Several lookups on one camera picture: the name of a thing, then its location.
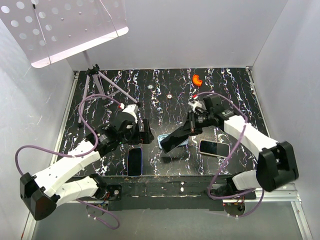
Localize pink phone case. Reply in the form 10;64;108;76
198;139;231;159

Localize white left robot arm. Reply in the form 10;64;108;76
19;104;154;221

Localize blue phone case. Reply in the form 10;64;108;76
157;133;189;150

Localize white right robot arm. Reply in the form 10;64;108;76
182;95;299;199

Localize purple edged black phone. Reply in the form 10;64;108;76
127;147;143;177

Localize lilac phone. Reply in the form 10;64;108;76
160;126;191;154

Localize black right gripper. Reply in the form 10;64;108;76
177;110;214;137

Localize perforated music stand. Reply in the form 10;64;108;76
0;0;129;133

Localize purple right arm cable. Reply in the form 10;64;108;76
193;91;265;218

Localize orange curved plastic part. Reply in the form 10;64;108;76
192;74;203;88

